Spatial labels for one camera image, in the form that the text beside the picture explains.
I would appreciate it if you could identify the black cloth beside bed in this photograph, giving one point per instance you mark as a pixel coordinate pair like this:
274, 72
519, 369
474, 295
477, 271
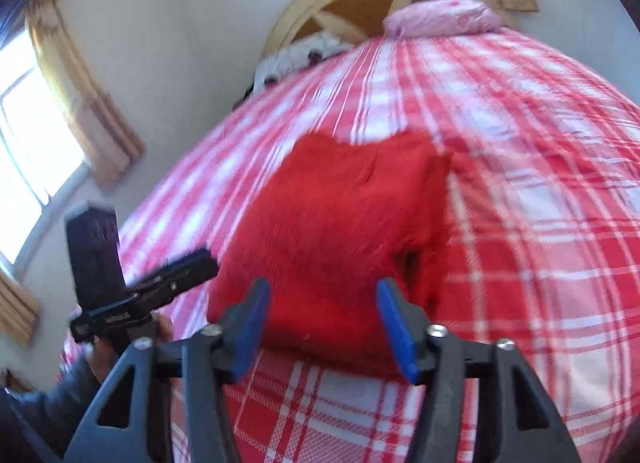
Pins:
247, 94

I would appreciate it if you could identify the red white plaid bedspread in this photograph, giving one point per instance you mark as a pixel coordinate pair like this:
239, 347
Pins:
543, 206

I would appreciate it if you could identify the side window frame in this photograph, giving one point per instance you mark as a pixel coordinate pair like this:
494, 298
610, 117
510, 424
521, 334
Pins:
41, 161

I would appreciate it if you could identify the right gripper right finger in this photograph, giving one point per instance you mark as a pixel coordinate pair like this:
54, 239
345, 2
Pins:
517, 421

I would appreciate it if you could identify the person's left hand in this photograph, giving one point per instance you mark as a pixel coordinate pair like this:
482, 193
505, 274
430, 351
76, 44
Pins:
101, 356

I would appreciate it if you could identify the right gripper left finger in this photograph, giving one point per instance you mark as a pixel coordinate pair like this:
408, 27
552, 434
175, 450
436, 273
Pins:
129, 419

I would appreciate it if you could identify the grey patterned pillow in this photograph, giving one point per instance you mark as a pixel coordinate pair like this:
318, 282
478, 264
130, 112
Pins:
298, 56

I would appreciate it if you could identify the yellow curtain side window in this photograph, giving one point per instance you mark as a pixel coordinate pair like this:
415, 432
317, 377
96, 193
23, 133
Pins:
110, 144

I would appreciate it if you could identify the red embroidered knit sweater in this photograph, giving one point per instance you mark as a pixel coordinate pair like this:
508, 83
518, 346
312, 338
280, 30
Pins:
332, 221

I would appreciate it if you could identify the pink pillow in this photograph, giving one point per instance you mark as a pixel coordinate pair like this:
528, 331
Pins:
440, 18

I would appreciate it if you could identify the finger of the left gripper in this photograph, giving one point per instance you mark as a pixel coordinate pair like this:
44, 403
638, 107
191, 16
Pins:
160, 287

